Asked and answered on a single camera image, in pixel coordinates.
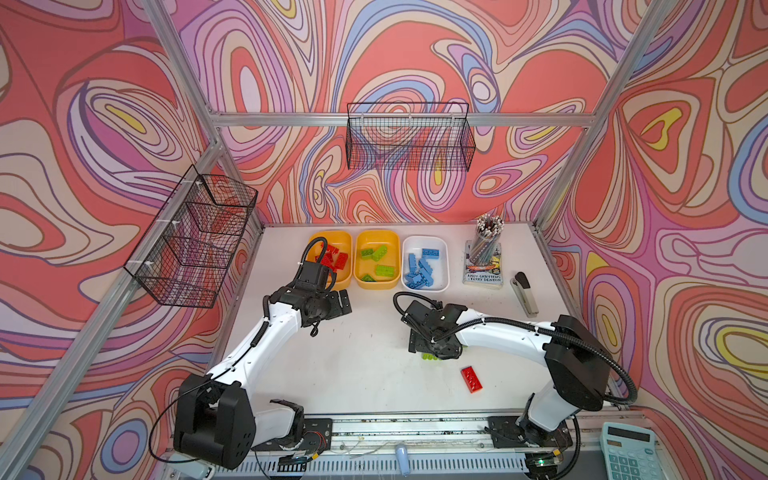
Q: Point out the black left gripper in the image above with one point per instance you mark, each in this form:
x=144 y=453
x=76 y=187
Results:
x=336 y=308

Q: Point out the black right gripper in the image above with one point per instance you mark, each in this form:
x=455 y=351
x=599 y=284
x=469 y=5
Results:
x=416 y=344

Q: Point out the red lego brick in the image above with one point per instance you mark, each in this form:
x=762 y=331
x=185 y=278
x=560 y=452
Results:
x=471 y=379
x=329 y=257
x=341 y=261

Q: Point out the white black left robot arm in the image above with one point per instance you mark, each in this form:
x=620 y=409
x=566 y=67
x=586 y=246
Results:
x=219 y=417

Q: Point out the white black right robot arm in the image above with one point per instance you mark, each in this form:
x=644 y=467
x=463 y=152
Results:
x=582 y=374

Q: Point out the left yellow plastic bin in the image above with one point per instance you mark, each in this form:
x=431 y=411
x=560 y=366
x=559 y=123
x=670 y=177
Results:
x=344 y=242

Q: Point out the yellow plastic bin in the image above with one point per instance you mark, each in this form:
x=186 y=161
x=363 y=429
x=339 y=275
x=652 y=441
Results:
x=344 y=242
x=372 y=239

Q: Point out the right yellow plastic bin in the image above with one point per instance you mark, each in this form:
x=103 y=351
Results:
x=372 y=239

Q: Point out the Andy Griffiths paperback book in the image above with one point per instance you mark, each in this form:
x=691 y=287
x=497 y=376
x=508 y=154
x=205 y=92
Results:
x=488 y=275

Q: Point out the white plastic bin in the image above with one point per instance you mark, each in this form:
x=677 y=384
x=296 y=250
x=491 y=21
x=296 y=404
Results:
x=441 y=271

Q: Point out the clear cup of pencils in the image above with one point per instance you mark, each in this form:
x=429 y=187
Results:
x=487 y=232

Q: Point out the black and silver stapler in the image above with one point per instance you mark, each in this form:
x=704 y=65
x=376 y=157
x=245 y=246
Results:
x=523 y=291

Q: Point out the white desk calculator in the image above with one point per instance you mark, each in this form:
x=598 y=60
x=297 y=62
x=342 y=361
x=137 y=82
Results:
x=629 y=452

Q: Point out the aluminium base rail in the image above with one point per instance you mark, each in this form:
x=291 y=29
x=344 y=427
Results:
x=443 y=445

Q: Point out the black wire basket left wall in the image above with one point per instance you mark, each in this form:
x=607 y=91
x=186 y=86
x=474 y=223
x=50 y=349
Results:
x=200 y=227

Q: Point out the black wire basket wall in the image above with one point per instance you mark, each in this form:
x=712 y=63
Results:
x=200 y=227
x=409 y=135

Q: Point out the black wire basket back wall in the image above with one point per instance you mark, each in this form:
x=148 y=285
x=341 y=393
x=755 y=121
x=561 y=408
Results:
x=409 y=135

